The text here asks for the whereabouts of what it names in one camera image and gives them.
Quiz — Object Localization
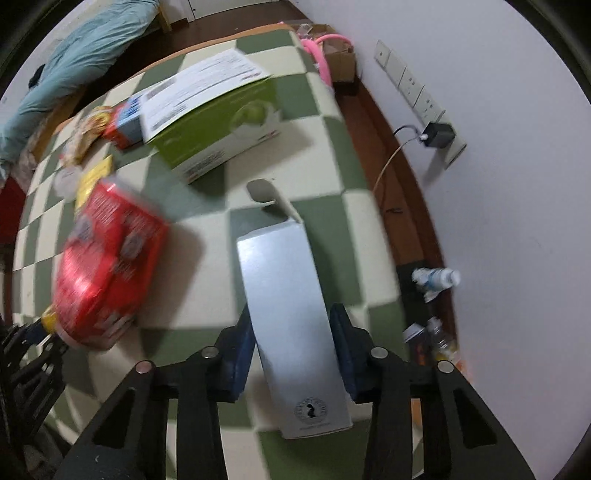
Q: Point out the thin charger cable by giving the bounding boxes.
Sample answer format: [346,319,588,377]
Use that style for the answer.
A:
[372,125,424,195]

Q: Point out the green white checkered mat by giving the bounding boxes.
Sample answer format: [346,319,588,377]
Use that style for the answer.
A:
[11,23,408,480]

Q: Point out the light blue blanket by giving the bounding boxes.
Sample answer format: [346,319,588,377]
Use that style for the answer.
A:
[0,0,160,161]

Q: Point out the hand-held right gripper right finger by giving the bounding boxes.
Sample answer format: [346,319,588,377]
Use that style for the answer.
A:
[329,303,536,480]

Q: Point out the black power adapter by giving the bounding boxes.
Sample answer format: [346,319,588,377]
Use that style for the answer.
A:
[418,122,456,149]

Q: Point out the yellow packet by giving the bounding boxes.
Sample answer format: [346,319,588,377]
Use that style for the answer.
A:
[75,154,116,209]

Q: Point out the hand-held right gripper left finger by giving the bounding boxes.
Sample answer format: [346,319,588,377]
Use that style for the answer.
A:
[55,305,256,480]

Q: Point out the green and white carton box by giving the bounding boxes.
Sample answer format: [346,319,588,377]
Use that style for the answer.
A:
[140,48,284,185]

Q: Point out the clear plastic bottle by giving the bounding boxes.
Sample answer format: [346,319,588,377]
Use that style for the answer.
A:
[411,267,462,295]

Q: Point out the clear wrapped snack packet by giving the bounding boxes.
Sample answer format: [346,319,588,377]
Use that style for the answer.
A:
[59,106,114,165]

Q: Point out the red cloth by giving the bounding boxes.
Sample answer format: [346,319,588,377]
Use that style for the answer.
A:
[0,177,27,244]

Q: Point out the red snack packet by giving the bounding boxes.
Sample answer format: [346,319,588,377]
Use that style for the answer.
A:
[52,178,172,350]

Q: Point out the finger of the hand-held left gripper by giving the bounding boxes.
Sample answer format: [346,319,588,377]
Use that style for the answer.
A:
[0,319,60,354]
[0,339,70,446]

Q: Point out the white wall socket panel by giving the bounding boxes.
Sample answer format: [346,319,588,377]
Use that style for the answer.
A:
[373,39,467,170]

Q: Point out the wooden bed frame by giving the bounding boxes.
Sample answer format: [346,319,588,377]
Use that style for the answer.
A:
[154,0,173,33]

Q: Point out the brown cardboard box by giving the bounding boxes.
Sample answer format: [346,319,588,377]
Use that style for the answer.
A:
[295,23,358,85]

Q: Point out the small red and blue box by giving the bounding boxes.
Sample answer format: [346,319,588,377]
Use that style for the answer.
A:
[102,94,149,150]

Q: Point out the white round lid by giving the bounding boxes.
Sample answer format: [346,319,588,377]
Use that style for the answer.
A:
[52,168,82,200]

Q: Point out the bottles by wall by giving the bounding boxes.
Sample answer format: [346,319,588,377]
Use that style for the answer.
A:
[403,317,463,366]

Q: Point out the pink hose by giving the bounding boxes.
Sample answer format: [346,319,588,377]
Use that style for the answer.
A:
[300,32,355,87]

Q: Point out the silver grey carton box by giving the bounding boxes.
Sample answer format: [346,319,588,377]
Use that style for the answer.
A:
[236,178,356,440]

